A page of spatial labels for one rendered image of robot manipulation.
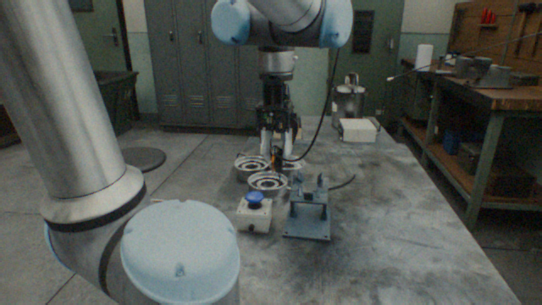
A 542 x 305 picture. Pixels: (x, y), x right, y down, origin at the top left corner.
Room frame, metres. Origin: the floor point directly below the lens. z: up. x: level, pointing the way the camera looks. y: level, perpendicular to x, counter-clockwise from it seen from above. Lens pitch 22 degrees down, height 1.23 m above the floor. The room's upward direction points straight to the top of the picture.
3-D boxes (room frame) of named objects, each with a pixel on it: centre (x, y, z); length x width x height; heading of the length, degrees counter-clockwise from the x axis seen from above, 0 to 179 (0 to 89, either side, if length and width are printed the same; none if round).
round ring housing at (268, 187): (0.78, 0.01, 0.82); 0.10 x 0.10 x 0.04
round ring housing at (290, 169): (0.90, -0.05, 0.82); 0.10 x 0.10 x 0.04
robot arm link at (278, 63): (0.69, -0.01, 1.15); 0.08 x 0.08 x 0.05
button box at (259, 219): (0.63, 0.04, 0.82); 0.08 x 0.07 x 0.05; 173
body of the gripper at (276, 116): (0.69, -0.01, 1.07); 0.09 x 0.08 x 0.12; 170
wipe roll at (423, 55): (2.79, -1.24, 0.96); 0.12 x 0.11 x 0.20; 83
